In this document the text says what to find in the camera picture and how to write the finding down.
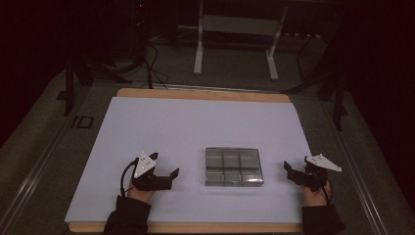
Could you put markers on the white metal stand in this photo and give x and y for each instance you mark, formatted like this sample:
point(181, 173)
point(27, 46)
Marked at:
point(239, 24)

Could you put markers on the black rectangular floor bracket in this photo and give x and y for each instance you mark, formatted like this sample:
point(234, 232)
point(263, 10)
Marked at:
point(82, 122)

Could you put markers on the person's left hand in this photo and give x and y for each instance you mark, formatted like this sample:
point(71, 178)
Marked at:
point(141, 195)

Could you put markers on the black tripod stand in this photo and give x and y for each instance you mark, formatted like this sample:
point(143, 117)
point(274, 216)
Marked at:
point(337, 98)
point(69, 78)

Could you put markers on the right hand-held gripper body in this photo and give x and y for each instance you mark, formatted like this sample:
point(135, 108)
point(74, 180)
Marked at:
point(314, 174)

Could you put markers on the clear plastic compartment box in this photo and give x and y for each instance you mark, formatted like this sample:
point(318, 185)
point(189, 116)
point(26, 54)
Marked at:
point(233, 167)

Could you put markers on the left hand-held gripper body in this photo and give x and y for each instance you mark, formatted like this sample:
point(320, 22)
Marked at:
point(148, 178)

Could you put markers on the metal floor rail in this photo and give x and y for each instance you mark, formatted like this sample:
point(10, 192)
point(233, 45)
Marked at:
point(31, 178)
point(362, 182)

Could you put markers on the white table sheet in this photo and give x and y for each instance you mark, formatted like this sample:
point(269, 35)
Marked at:
point(182, 130)

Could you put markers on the wooden table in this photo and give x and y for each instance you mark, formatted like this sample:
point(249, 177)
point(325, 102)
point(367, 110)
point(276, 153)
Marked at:
point(202, 94)

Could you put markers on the person's right hand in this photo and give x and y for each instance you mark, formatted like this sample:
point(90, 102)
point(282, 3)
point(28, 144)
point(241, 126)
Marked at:
point(313, 197)

